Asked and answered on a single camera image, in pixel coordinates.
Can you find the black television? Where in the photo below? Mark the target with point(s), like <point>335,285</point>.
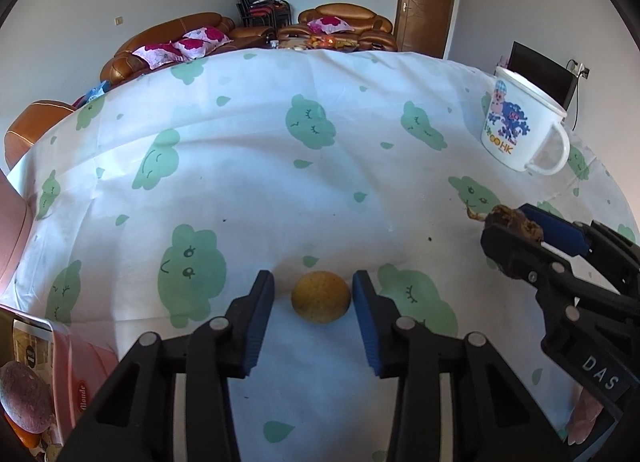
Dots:
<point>537,67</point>

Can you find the wall socket with plug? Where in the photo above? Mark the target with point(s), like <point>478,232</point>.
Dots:
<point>584,71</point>

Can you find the pink tin box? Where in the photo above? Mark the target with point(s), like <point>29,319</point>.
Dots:
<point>85,367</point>

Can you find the small yellow round fruit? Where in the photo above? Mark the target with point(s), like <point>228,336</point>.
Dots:
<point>320,297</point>

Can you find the brown leather sofa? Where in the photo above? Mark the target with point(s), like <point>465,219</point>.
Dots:
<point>165,29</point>

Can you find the white mug with blue print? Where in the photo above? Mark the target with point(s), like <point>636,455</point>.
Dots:
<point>505,127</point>

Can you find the brown leather chair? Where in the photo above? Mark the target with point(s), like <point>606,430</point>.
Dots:
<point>35,127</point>

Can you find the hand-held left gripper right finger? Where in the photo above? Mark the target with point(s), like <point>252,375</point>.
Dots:
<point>370,332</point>

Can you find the stacked dark chairs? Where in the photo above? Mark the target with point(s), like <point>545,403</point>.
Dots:
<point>260,12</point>

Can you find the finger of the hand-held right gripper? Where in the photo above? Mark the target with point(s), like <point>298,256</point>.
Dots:
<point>560,234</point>
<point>515,254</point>

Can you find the pink electric kettle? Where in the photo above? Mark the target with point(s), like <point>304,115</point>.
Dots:
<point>12,242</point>

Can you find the person's right hand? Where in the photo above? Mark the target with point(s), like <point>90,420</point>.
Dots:
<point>585,417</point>

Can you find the blue checkered blanket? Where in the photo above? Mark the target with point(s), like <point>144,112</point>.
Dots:
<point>97,89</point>

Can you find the pink floral pillow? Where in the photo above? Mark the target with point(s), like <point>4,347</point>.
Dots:
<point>200,39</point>
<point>327,24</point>
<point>152,54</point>

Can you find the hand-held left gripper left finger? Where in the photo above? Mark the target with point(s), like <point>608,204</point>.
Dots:
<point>260,327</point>

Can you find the round purple fruit with stem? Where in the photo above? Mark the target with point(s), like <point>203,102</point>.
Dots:
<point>25,397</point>

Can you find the brown leather armchair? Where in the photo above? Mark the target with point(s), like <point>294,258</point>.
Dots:
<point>340,9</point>

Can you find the brown wooden door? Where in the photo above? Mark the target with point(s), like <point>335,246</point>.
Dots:
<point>425,2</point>

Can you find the brown wrinkled fruit with stem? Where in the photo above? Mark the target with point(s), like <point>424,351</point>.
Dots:
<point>515,223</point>

